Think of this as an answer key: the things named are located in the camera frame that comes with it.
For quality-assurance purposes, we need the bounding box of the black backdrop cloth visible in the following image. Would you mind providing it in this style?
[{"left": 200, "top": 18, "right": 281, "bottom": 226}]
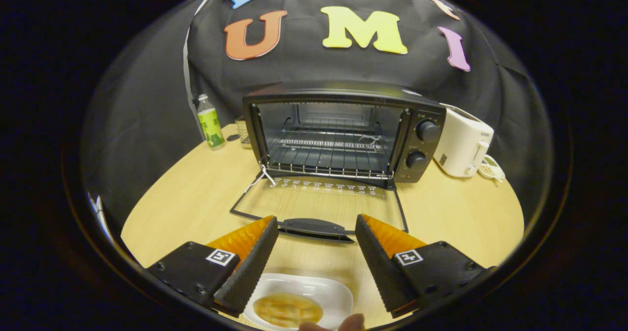
[{"left": 81, "top": 0, "right": 552, "bottom": 224}]

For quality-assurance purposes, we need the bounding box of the white square plate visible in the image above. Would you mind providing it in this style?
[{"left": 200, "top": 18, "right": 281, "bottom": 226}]
[{"left": 243, "top": 273, "right": 354, "bottom": 331}]

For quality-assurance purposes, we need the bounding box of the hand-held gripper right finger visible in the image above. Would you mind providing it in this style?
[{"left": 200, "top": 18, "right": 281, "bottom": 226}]
[{"left": 355, "top": 214, "right": 496, "bottom": 318}]

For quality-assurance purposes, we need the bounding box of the white pop-up toaster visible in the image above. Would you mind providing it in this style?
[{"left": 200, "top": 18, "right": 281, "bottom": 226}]
[{"left": 433, "top": 103, "right": 495, "bottom": 178}]

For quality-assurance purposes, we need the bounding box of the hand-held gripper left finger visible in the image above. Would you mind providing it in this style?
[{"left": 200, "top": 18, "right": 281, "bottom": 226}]
[{"left": 147, "top": 216, "right": 279, "bottom": 318}]

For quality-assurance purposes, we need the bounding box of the black toaster oven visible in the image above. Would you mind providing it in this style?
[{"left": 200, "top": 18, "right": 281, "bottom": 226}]
[{"left": 230, "top": 80, "right": 447, "bottom": 244}]

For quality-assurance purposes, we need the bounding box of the small wire basket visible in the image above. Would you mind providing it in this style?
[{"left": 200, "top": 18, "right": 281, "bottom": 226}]
[{"left": 235, "top": 116, "right": 252, "bottom": 145}]

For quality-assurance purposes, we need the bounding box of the green label drink bottle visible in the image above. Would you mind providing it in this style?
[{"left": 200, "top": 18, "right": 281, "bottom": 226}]
[{"left": 197, "top": 94, "right": 226, "bottom": 150}]

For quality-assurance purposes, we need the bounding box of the golden bread roll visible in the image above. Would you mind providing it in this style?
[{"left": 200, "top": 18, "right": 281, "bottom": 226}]
[{"left": 253, "top": 293, "right": 324, "bottom": 328}]

